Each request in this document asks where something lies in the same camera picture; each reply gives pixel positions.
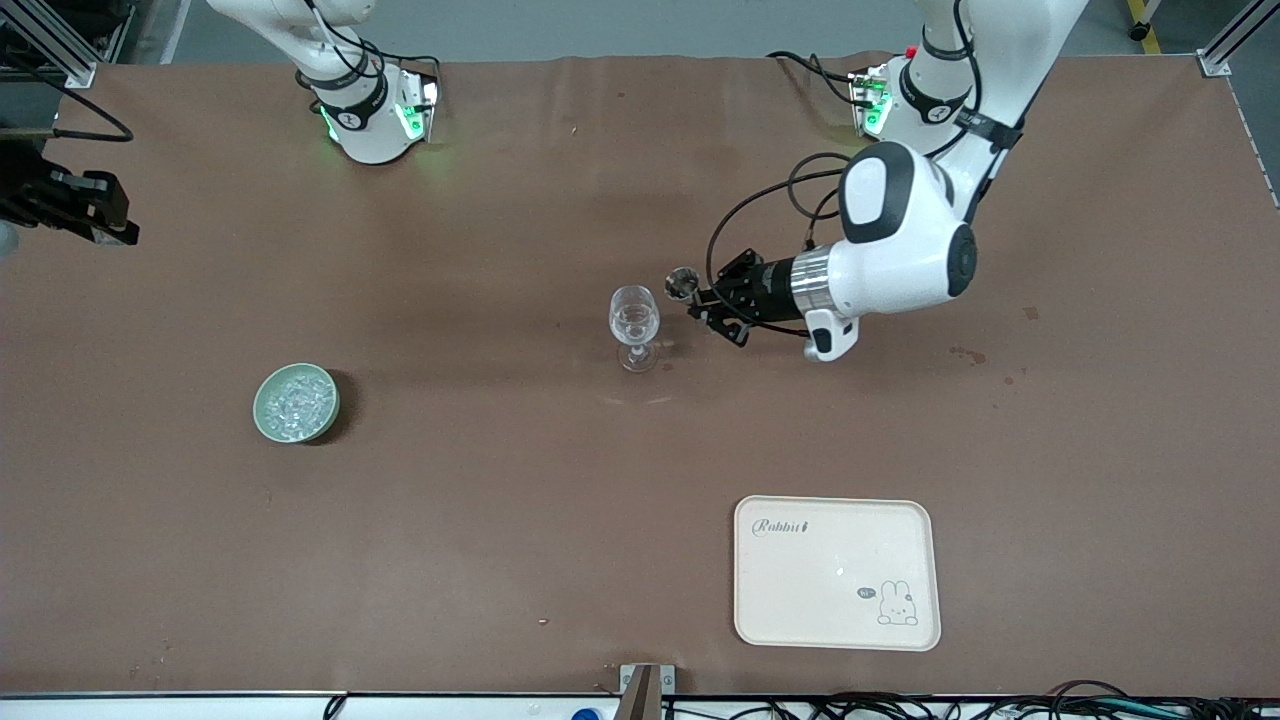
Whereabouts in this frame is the clear ice cubes pile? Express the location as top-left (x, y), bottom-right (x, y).
top-left (263, 370), bottom-right (333, 435)

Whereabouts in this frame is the clear wine glass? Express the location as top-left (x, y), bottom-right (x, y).
top-left (608, 285), bottom-right (663, 374)

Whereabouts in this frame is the beige rabbit print tray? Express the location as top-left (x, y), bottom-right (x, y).
top-left (733, 495), bottom-right (943, 653)

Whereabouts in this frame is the brown table mat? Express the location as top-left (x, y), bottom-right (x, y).
top-left (0, 52), bottom-right (1280, 698)

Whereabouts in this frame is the green ceramic bowl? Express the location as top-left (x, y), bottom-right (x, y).
top-left (252, 362), bottom-right (341, 445)

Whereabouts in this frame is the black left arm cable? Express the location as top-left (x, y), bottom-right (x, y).
top-left (705, 0), bottom-right (1023, 337)

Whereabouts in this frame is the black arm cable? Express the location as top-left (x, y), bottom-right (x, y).
top-left (705, 0), bottom-right (1023, 337)
top-left (0, 60), bottom-right (136, 143)

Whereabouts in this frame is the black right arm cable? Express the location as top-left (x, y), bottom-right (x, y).
top-left (0, 60), bottom-right (136, 143)

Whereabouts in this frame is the aluminium frame post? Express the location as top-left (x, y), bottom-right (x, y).
top-left (35, 0), bottom-right (99, 89)
top-left (1197, 0), bottom-right (1280, 79)

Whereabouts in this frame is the black base cable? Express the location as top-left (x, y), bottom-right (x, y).
top-left (375, 52), bottom-right (443, 83)
top-left (766, 50), bottom-right (863, 106)

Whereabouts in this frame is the metal bracket with brown post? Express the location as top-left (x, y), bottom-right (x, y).
top-left (615, 663), bottom-right (677, 720)

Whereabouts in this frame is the black cable bundle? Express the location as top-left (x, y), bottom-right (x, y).
top-left (665, 680), bottom-right (1280, 720)

